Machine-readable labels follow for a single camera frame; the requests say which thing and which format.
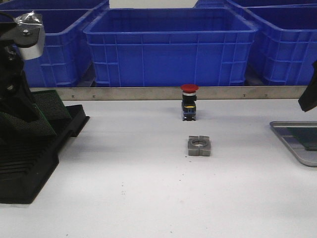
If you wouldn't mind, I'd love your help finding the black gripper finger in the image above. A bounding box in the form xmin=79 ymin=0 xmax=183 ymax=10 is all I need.
xmin=298 ymin=61 xmax=317 ymax=112
xmin=15 ymin=71 xmax=39 ymax=122

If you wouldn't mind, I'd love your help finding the green perforated circuit board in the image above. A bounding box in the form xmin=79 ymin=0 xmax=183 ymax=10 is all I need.
xmin=287 ymin=127 xmax=317 ymax=151
xmin=32 ymin=90 xmax=71 ymax=120
xmin=0 ymin=104 xmax=56 ymax=137

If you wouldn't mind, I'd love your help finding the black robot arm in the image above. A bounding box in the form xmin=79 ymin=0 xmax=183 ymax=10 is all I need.
xmin=0 ymin=12 xmax=89 ymax=134

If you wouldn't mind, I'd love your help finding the silver metal tray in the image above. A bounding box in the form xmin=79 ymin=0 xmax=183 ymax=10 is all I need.
xmin=269 ymin=121 xmax=317 ymax=167

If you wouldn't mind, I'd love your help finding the black slotted board rack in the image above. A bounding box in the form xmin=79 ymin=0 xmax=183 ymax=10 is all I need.
xmin=0 ymin=105 xmax=89 ymax=204

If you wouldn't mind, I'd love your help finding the blue plastic crate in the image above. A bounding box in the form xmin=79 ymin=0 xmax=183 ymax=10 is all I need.
xmin=84 ymin=8 xmax=257 ymax=87
xmin=244 ymin=6 xmax=317 ymax=86
xmin=0 ymin=0 xmax=109 ymax=10
xmin=0 ymin=8 xmax=96 ymax=88
xmin=194 ymin=0 xmax=317 ymax=8

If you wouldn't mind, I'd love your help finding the blue plastic crate rear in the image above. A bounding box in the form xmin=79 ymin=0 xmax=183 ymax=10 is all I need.
xmin=0 ymin=0 xmax=109 ymax=10
xmin=194 ymin=0 xmax=317 ymax=8

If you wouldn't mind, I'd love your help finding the grey metal clamp block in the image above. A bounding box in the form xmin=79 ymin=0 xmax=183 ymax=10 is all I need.
xmin=187 ymin=135 xmax=211 ymax=157

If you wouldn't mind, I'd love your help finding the red emergency stop button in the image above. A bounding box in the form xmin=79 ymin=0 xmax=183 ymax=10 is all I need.
xmin=180 ymin=84 xmax=199 ymax=121

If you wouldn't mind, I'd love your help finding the metal table edge rail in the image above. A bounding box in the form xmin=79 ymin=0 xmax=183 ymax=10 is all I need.
xmin=29 ymin=85 xmax=317 ymax=101

